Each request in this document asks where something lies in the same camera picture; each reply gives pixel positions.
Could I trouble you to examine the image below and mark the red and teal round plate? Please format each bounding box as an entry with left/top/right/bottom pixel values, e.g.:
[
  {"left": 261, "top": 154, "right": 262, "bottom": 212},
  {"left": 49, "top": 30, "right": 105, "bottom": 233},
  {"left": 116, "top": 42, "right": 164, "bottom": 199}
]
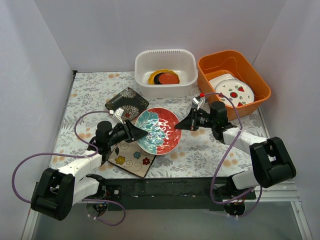
[{"left": 135, "top": 107, "right": 182, "bottom": 156}]

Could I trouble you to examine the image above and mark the yellow dotted scalloped plate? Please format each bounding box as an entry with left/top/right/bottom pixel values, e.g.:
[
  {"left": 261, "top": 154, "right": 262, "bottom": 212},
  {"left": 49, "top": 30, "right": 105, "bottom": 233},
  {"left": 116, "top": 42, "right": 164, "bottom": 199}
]
[{"left": 148, "top": 69, "right": 180, "bottom": 85}]

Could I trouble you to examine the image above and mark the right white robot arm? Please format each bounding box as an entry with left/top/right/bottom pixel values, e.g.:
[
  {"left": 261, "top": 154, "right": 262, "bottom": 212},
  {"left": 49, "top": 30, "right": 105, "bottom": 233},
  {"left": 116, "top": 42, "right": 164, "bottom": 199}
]
[{"left": 175, "top": 101, "right": 297, "bottom": 199}]

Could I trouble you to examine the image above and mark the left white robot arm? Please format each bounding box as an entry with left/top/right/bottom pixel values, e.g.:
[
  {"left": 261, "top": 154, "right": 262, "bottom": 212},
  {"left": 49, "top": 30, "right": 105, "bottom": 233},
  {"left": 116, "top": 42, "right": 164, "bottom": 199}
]
[{"left": 31, "top": 121, "right": 148, "bottom": 221}]

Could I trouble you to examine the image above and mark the white plate in orange bin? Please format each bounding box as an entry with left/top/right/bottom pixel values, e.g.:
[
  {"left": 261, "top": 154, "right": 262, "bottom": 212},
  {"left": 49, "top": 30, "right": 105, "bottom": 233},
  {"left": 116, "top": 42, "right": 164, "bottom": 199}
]
[{"left": 209, "top": 73, "right": 236, "bottom": 90}]

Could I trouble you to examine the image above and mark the orange plastic bin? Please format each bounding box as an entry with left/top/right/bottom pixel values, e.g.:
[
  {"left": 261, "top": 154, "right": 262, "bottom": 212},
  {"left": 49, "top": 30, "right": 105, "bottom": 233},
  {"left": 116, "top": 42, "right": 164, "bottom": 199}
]
[{"left": 197, "top": 50, "right": 271, "bottom": 117}]

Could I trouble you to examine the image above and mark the white plastic bin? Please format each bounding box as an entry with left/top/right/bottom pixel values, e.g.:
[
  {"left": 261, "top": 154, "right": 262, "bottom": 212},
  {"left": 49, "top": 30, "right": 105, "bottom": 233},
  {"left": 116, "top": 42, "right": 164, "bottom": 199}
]
[{"left": 134, "top": 49, "right": 198, "bottom": 99}]

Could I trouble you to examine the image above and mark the square dark rimmed plate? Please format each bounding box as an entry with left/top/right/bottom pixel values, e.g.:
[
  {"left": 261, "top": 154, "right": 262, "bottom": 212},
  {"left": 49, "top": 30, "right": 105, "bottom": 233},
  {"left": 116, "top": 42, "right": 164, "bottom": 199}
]
[{"left": 107, "top": 141, "right": 156, "bottom": 179}]

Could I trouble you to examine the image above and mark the floral patterned table mat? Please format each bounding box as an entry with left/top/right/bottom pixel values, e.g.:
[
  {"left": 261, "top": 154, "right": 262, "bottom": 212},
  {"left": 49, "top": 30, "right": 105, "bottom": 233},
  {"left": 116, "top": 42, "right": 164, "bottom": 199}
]
[{"left": 50, "top": 71, "right": 252, "bottom": 178}]

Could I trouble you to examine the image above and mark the black floral square plate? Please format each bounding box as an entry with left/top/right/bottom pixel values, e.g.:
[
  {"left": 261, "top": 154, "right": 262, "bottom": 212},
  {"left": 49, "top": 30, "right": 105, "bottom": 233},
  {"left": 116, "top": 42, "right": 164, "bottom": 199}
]
[{"left": 105, "top": 87, "right": 149, "bottom": 121}]

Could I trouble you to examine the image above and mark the watermelon pattern round plate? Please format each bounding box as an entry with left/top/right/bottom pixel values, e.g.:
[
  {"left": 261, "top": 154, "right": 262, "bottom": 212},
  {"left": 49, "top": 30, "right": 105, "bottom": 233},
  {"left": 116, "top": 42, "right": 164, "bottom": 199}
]
[{"left": 215, "top": 79, "right": 255, "bottom": 107}]

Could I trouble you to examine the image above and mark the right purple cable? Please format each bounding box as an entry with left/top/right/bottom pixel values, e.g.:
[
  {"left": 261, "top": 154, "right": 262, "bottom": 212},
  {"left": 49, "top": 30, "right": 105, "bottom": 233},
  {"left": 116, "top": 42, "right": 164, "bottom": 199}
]
[{"left": 203, "top": 92, "right": 263, "bottom": 218}]

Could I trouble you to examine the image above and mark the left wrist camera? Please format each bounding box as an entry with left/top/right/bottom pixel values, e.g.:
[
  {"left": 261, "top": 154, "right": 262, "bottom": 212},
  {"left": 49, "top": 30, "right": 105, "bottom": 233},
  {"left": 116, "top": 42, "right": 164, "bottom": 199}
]
[{"left": 108, "top": 107, "right": 124, "bottom": 124}]

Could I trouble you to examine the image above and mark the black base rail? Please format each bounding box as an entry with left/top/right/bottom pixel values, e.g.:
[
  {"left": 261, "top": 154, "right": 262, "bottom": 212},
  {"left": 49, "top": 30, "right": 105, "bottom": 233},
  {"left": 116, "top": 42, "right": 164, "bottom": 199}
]
[{"left": 32, "top": 176, "right": 301, "bottom": 211}]

